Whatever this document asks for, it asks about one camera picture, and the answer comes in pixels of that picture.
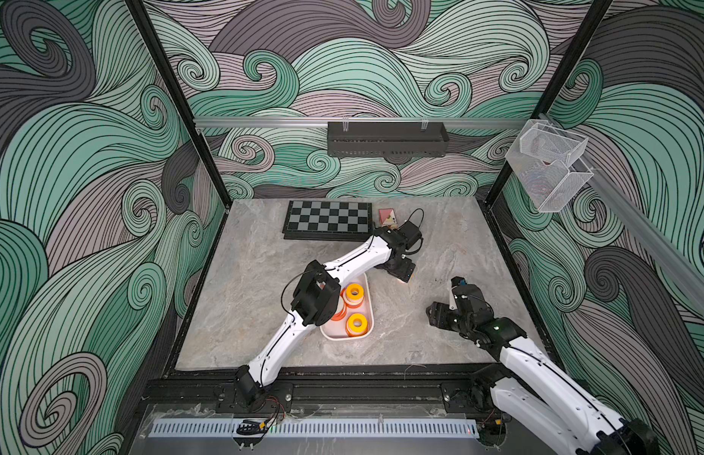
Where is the orange tape roll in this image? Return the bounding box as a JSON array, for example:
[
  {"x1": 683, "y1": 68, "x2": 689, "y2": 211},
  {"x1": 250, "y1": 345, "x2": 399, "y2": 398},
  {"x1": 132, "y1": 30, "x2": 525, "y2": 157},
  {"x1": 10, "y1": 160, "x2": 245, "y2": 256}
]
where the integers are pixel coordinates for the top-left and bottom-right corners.
[
  {"x1": 343, "y1": 296, "x2": 365, "y2": 309},
  {"x1": 331, "y1": 297, "x2": 347, "y2": 322},
  {"x1": 346, "y1": 327, "x2": 367, "y2": 337}
]

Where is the clear acrylic bin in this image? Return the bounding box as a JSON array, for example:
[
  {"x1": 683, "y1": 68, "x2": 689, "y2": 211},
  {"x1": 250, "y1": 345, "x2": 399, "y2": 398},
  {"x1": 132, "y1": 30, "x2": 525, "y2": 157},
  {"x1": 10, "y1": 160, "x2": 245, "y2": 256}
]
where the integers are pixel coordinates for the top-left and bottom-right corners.
[{"x1": 505, "y1": 119, "x2": 593, "y2": 212}]

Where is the white perforated strip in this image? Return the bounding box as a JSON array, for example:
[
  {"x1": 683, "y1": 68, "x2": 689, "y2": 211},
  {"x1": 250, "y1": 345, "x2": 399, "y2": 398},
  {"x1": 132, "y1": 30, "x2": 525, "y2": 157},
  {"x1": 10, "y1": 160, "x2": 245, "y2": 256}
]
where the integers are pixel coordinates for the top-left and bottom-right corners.
[{"x1": 147, "y1": 417, "x2": 479, "y2": 439}]

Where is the yellow tape roll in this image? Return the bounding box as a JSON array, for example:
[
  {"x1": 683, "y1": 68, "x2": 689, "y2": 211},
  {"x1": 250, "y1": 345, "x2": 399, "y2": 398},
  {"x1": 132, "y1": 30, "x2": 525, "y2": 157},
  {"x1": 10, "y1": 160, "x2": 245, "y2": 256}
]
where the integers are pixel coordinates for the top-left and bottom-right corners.
[
  {"x1": 346, "y1": 313, "x2": 369, "y2": 332},
  {"x1": 342, "y1": 282, "x2": 365, "y2": 300}
]

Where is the black wall shelf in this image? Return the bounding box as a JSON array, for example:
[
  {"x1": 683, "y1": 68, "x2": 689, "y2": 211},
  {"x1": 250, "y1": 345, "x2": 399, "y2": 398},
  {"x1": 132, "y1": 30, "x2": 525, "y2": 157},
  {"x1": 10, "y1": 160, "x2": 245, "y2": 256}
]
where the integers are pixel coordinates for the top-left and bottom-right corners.
[{"x1": 327, "y1": 121, "x2": 451, "y2": 161}]

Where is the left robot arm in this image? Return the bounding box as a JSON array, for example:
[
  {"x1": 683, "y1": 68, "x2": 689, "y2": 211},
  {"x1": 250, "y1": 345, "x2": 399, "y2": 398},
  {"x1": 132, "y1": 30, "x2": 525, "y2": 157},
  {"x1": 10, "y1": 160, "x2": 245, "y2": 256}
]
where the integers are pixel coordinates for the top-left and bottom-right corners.
[{"x1": 235, "y1": 221, "x2": 423, "y2": 408}]

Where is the black chessboard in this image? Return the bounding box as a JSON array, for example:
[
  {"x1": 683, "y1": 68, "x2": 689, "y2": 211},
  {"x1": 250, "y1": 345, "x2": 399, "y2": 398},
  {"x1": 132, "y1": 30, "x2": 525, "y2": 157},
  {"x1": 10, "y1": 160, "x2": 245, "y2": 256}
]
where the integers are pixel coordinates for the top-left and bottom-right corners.
[{"x1": 282, "y1": 200, "x2": 374, "y2": 242}]

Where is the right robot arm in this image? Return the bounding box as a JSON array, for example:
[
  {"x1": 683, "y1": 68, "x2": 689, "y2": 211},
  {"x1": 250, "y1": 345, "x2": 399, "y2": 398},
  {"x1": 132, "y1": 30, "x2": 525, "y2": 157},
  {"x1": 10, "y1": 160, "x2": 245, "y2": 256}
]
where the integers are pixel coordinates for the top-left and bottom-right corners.
[{"x1": 426, "y1": 277, "x2": 661, "y2": 454}]

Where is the white storage box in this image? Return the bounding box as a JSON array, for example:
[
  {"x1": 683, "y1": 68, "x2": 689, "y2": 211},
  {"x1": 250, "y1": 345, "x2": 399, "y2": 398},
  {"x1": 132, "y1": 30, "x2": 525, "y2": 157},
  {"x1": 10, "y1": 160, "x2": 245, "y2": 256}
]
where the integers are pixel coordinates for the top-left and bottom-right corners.
[{"x1": 321, "y1": 274, "x2": 375, "y2": 341}]

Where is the red card box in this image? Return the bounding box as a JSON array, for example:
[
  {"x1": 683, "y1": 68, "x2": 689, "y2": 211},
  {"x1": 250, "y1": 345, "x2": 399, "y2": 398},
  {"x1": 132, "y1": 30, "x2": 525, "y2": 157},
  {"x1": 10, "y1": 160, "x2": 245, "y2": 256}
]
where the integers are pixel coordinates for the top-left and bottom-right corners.
[{"x1": 378, "y1": 209, "x2": 397, "y2": 229}]

